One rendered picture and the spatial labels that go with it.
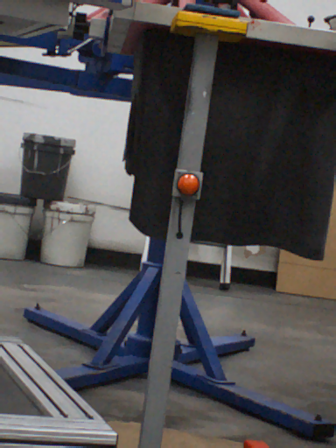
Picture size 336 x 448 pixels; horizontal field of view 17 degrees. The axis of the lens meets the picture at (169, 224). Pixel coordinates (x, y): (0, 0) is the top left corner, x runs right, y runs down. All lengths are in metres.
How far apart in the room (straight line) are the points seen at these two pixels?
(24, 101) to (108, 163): 0.63
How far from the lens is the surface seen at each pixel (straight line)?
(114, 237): 7.01
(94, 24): 3.09
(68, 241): 6.65
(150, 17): 2.28
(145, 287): 3.61
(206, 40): 2.09
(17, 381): 2.29
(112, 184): 6.99
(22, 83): 4.01
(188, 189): 2.03
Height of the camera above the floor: 0.68
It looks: 3 degrees down
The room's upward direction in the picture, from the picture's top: 8 degrees clockwise
